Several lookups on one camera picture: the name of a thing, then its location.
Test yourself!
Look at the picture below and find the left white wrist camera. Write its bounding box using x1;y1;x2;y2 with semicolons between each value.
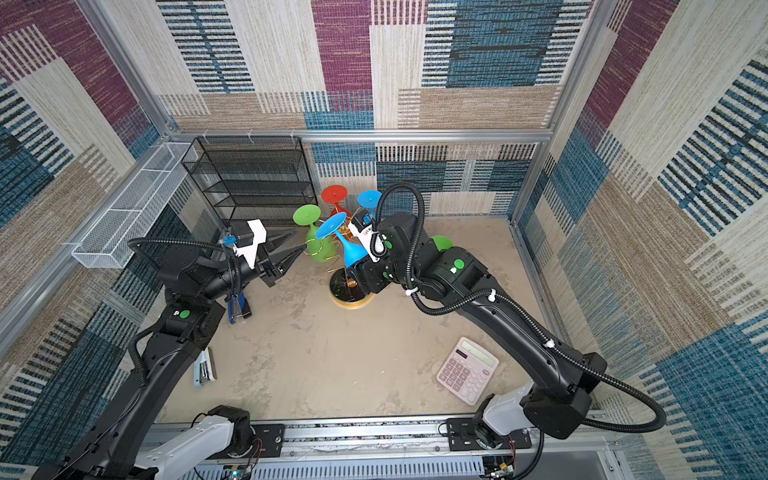
221;219;267;270

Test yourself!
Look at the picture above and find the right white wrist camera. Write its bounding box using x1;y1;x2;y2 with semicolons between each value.
349;210;379;262

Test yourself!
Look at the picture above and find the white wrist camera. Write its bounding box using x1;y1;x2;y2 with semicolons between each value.
349;210;379;262
221;219;267;270

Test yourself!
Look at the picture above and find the blue plastic wine glass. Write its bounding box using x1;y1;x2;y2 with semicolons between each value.
316;212;368;268
357;190;382;225

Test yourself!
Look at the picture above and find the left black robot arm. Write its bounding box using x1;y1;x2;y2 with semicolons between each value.
33;220;305;479

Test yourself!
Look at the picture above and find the white wire mesh basket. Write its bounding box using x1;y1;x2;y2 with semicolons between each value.
72;142;189;269

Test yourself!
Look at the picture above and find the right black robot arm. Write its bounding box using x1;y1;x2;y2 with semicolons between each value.
347;182;667;439

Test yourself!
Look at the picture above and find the red plastic wine glass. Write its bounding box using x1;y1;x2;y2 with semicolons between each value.
321;185;350;216

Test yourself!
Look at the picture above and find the gold wire wine glass rack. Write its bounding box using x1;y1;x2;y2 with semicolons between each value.
326;216;371;310

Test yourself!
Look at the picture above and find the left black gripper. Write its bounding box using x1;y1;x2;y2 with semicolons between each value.
201;230;304;307

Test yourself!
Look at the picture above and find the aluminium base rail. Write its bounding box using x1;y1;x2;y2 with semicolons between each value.
129;414;633;479

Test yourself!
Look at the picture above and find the black mesh shelf rack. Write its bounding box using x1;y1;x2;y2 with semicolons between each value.
181;136;318;226

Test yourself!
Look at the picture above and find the green plastic wine glass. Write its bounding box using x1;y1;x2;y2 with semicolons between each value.
431;235;454;252
293;204;338;263

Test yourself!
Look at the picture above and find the pink calculator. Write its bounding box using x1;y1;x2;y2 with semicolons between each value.
437;337;499;406

